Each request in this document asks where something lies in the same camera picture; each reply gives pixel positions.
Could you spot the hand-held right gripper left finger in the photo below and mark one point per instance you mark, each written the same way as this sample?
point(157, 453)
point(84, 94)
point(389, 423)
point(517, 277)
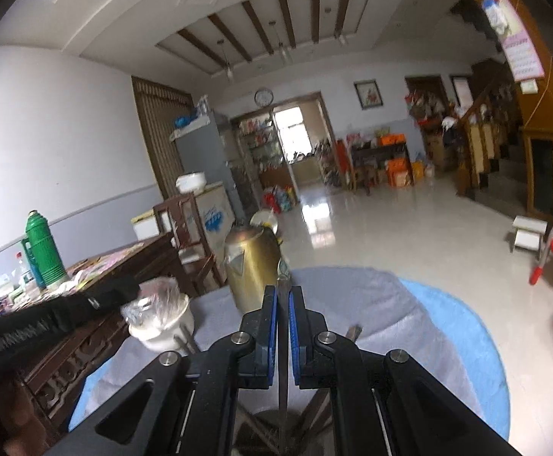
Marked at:
point(270, 342)

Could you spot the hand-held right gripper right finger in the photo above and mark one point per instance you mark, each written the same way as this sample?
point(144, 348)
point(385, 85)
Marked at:
point(295, 342)

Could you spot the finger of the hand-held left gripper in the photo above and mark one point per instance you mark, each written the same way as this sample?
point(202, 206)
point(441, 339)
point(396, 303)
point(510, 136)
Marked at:
point(43, 325)

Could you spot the dark metal utensil cup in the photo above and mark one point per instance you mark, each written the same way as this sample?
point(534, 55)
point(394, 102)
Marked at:
point(263, 420)

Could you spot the carved dark wooden sideboard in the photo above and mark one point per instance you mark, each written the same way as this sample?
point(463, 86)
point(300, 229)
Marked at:
point(81, 356)

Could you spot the plastic bottle with blue label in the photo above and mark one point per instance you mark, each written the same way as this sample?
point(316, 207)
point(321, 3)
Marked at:
point(23, 273)

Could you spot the green thermos flask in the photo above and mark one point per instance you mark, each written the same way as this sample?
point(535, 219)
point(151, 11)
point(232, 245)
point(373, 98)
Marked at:
point(43, 251)

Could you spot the brass coloured electric kettle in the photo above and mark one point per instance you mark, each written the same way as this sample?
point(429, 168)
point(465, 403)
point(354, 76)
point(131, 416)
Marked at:
point(252, 266)

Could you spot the pink patterned sideboard cloth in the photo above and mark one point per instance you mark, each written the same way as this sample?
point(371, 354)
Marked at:
point(115, 259)

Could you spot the grey felt table cloth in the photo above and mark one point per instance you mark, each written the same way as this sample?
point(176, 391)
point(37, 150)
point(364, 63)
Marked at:
point(400, 342)

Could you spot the clear plastic bag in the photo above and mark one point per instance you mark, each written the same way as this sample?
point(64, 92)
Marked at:
point(155, 301)

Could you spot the white round fan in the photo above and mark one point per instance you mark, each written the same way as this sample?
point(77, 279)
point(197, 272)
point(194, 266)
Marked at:
point(264, 219)

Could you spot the white chest freezer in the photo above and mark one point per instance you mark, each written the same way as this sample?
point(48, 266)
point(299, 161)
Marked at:
point(214, 213)

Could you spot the dark wooden chair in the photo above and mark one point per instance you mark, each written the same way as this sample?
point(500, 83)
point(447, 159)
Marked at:
point(181, 228)

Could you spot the blue round tablecloth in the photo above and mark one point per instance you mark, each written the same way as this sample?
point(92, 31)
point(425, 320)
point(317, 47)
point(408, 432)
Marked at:
point(471, 342)

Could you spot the white rice cooker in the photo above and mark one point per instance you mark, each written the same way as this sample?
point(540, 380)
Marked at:
point(191, 181)

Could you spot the glass display cabinet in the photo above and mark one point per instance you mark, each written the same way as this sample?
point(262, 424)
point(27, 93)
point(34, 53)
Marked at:
point(257, 152)

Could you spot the orange cardboard box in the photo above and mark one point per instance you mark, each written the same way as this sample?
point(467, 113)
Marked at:
point(400, 172)

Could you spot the grey refrigerator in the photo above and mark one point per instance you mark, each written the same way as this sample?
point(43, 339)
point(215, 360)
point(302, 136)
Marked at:
point(205, 152)

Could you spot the dark wooden side table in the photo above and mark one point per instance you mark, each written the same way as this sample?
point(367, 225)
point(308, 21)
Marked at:
point(376, 156)

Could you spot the yellow plastic jug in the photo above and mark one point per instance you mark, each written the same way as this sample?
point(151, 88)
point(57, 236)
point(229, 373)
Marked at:
point(419, 170)

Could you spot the orange crate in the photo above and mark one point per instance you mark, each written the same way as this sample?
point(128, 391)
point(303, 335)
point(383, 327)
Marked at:
point(392, 140)

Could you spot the brown slatted wooden door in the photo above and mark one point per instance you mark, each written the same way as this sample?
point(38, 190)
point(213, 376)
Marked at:
point(160, 133)

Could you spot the blue items on refrigerator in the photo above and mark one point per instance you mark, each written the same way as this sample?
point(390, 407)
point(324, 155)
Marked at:
point(186, 119)

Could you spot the white step stool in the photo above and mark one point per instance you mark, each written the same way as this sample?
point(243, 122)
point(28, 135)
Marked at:
point(529, 233)

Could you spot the framed flower picture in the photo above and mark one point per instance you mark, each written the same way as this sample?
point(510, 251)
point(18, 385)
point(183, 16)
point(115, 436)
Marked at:
point(368, 94)

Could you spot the wooden stair railing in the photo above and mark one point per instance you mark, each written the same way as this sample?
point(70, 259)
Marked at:
point(480, 142)

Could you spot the pendant ceiling lamp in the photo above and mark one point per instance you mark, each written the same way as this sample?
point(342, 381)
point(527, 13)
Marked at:
point(283, 52)
point(229, 71)
point(342, 38)

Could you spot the dark wooden door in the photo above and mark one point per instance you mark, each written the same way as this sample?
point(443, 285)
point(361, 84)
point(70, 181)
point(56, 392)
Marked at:
point(423, 99)

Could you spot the orange brown pillar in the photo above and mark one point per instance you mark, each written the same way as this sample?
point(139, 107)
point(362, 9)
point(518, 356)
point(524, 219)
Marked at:
point(549, 99)

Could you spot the white hanging bag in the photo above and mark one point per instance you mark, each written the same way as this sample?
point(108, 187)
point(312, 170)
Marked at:
point(497, 12)

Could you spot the round wall clock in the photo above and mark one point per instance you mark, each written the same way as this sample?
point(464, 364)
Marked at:
point(263, 97)

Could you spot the white light switch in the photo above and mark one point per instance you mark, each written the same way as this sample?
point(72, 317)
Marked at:
point(529, 86)

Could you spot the pink wall calendar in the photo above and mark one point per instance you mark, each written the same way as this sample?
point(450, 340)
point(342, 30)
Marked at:
point(523, 47)

